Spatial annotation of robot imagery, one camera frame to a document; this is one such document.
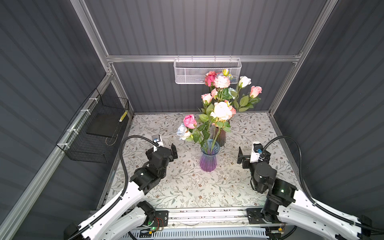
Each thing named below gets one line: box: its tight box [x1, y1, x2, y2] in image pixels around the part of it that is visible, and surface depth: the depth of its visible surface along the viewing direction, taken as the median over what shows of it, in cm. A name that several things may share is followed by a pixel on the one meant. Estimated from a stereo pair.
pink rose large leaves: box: [199, 93, 215, 122], surface depth 72 cm
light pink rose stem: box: [237, 85, 263, 112], surface depth 78 cm
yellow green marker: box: [118, 110, 129, 123], surface depth 83 cm
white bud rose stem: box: [176, 123, 194, 142], surface depth 63 cm
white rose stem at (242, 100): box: [230, 75, 252, 112], surface depth 79 cm
